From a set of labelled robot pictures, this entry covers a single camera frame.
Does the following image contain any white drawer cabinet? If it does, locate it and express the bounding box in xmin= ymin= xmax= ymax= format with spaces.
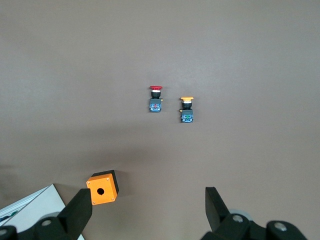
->
xmin=0 ymin=183 xmax=66 ymax=226

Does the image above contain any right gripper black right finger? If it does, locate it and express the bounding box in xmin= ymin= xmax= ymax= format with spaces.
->
xmin=201 ymin=186 xmax=309 ymax=240

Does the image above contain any red push button switch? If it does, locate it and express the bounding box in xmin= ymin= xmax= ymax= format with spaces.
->
xmin=149 ymin=85 xmax=164 ymax=113

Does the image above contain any orange button enclosure box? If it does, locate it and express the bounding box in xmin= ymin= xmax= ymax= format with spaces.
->
xmin=85 ymin=169 xmax=120 ymax=207

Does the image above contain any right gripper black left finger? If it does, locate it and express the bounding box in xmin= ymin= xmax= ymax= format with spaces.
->
xmin=0 ymin=188 xmax=94 ymax=240

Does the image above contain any yellow push button switch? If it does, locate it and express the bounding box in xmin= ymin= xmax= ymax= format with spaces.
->
xmin=178 ymin=96 xmax=196 ymax=124

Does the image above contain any brown paper table cover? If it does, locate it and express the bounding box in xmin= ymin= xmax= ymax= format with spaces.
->
xmin=0 ymin=0 xmax=320 ymax=240

